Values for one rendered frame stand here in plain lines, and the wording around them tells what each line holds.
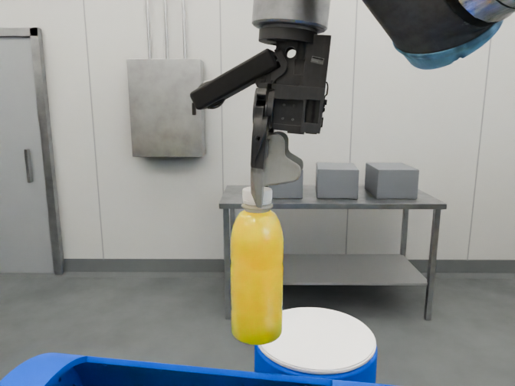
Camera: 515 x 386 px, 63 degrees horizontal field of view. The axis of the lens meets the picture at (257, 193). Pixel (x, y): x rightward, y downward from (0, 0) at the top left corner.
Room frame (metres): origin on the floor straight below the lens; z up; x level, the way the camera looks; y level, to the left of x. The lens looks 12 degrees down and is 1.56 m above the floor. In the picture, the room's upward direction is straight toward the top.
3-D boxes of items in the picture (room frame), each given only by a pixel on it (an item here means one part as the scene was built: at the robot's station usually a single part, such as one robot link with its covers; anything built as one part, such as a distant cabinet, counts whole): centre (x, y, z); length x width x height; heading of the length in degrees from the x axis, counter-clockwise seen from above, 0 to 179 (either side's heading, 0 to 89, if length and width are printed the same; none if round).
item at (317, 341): (0.90, -0.14, 1.03); 0.28 x 0.28 x 0.01
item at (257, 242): (0.53, 0.00, 1.34); 0.07 x 0.07 x 0.19
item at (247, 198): (0.53, 0.00, 1.44); 0.04 x 0.04 x 0.02
